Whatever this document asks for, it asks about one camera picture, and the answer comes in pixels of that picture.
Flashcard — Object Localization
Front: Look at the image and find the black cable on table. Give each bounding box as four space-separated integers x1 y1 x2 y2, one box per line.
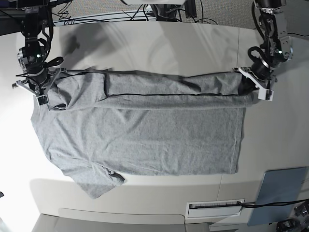
238 199 309 209

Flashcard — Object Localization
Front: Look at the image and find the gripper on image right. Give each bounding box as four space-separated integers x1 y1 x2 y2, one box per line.
233 59 278 101

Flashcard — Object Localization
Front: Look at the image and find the black cable bundle behind table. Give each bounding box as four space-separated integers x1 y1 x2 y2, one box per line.
52 0 218 25

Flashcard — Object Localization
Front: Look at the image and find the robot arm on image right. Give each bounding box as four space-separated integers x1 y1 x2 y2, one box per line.
234 0 293 101

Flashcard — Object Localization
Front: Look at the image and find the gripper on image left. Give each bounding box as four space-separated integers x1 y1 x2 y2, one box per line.
12 66 67 105

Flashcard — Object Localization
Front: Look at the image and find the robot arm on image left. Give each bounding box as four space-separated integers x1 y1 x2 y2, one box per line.
9 0 69 106

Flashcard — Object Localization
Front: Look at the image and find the blue-grey flat pad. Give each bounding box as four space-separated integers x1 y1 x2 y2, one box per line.
247 167 307 227

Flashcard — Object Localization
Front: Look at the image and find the black device at corner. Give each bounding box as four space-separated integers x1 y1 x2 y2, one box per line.
276 218 301 232

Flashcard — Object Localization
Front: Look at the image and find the grey T-shirt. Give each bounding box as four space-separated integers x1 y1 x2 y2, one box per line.
31 72 253 199

